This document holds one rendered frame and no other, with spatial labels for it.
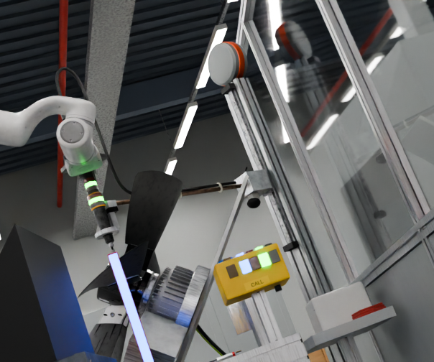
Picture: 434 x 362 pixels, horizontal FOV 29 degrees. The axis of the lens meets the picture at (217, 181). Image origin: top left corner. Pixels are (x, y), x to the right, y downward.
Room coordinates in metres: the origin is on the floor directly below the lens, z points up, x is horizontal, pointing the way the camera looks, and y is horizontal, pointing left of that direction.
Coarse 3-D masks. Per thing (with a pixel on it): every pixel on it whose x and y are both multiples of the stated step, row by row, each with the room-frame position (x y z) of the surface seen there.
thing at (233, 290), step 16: (240, 256) 1.96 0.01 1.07; (224, 272) 1.96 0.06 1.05; (240, 272) 1.96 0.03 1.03; (256, 272) 1.97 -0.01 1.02; (272, 272) 1.97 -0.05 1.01; (288, 272) 1.98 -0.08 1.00; (224, 288) 1.95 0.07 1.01; (240, 288) 1.96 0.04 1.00; (256, 288) 1.96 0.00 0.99; (272, 288) 2.04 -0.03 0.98; (224, 304) 2.04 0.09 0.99
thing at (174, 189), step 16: (144, 176) 2.28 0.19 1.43; (160, 176) 2.34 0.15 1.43; (144, 192) 2.32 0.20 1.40; (160, 192) 2.37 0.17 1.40; (176, 192) 2.42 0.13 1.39; (144, 208) 2.35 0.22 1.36; (160, 208) 2.40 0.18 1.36; (128, 224) 2.33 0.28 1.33; (144, 224) 2.38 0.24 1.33; (160, 224) 2.42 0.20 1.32; (128, 240) 2.36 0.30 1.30; (144, 240) 2.40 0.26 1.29
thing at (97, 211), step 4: (64, 116) 2.31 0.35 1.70; (96, 208) 2.31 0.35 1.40; (100, 208) 2.32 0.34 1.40; (104, 208) 2.33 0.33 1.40; (96, 212) 2.32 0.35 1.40; (100, 212) 2.31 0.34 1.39; (104, 212) 2.32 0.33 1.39; (96, 216) 2.32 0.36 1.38; (100, 216) 2.31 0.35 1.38; (104, 216) 2.32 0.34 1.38; (96, 220) 2.32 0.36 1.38; (100, 220) 2.31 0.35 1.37; (104, 220) 2.32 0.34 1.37; (108, 220) 2.33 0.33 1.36; (100, 224) 2.32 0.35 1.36; (104, 224) 2.32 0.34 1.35; (108, 224) 2.32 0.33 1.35; (100, 228) 2.32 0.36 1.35; (104, 236) 2.32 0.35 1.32; (108, 236) 2.32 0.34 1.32; (112, 236) 2.33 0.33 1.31; (108, 240) 2.32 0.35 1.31; (112, 240) 2.32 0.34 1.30
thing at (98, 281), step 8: (136, 248) 2.09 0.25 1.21; (144, 248) 2.13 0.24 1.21; (128, 256) 2.11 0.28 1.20; (136, 256) 2.15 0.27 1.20; (144, 256) 2.19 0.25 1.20; (128, 264) 2.17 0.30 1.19; (136, 264) 2.21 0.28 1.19; (104, 272) 2.09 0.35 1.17; (112, 272) 2.15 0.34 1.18; (128, 272) 2.25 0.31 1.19; (136, 272) 2.28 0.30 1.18; (96, 280) 2.10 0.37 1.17; (104, 280) 2.19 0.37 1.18; (112, 280) 2.25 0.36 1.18; (88, 288) 2.11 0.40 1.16
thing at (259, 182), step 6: (246, 174) 2.70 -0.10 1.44; (252, 174) 2.71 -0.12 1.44; (258, 174) 2.73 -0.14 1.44; (264, 174) 2.75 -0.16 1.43; (234, 180) 2.74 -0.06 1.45; (240, 180) 2.73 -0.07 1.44; (252, 180) 2.70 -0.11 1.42; (258, 180) 2.72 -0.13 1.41; (264, 180) 2.74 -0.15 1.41; (246, 186) 2.71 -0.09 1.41; (252, 186) 2.70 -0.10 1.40; (258, 186) 2.71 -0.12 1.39; (264, 186) 2.73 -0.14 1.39; (270, 186) 2.75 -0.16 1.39; (246, 192) 2.72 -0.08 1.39; (252, 192) 2.72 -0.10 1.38; (258, 192) 2.75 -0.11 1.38; (264, 192) 2.78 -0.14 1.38; (270, 192) 2.78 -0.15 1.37
